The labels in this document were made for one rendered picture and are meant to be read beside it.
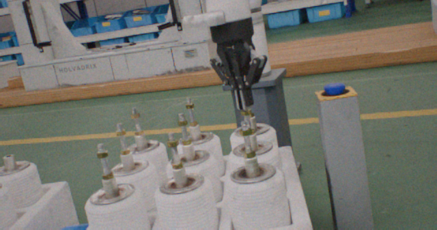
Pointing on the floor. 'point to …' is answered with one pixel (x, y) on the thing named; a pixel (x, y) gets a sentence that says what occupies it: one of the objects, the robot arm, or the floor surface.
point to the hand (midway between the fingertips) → (244, 98)
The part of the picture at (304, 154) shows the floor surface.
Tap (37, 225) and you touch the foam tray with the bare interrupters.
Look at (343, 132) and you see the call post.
